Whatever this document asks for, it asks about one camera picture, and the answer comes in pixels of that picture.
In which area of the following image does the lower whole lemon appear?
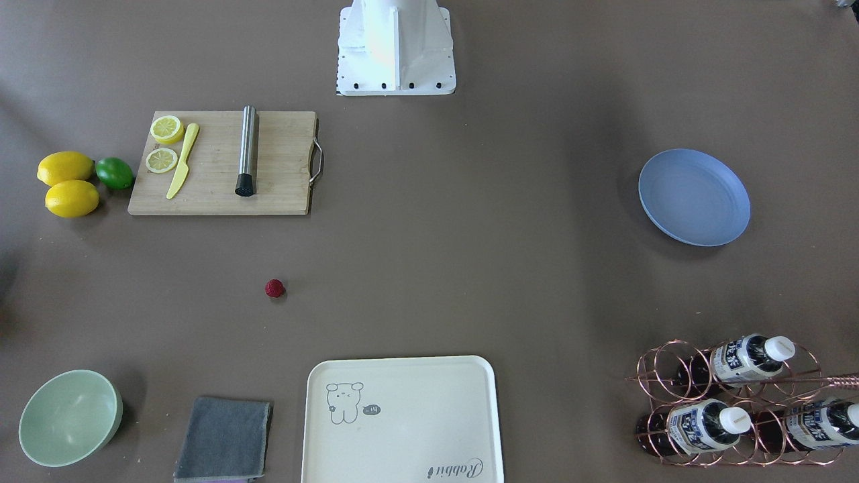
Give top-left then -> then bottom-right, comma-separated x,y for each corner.
45,178 -> 99,218

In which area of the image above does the green bowl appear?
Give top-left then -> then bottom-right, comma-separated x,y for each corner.
18,370 -> 123,468

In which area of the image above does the upper whole lemon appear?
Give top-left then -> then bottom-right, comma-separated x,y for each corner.
36,151 -> 94,186

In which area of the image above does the cream rabbit tray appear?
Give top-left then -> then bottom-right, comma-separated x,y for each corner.
301,355 -> 505,482

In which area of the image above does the red strawberry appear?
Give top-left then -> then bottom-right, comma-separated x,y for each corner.
264,278 -> 286,299

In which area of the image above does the grey folded cloth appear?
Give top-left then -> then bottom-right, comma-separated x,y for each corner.
174,396 -> 271,482

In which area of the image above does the yellow plastic knife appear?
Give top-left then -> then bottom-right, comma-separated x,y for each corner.
166,123 -> 200,199

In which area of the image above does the blue plate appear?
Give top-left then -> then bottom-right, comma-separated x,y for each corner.
638,149 -> 751,247

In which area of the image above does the lower lemon slice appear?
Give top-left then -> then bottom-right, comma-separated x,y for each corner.
145,148 -> 179,174

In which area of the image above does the lower drink bottle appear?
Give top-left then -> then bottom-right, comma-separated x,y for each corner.
635,398 -> 752,458
752,398 -> 858,453

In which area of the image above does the copper wire bottle rack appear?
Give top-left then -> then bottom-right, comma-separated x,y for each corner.
634,333 -> 857,467

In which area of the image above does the whole lemon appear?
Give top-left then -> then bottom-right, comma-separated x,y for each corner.
36,151 -> 94,186
45,178 -> 99,218

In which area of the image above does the upper lemon slice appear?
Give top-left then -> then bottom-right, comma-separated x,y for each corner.
150,114 -> 185,146

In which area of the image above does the lemon slice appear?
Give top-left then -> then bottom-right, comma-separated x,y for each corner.
150,114 -> 185,146
145,148 -> 179,174

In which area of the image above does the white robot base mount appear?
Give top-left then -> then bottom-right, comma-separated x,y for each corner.
336,1 -> 456,96

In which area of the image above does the steel muddler black tip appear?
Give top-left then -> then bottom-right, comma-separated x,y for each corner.
234,105 -> 258,197

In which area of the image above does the green lime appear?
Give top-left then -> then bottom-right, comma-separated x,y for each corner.
95,157 -> 135,190

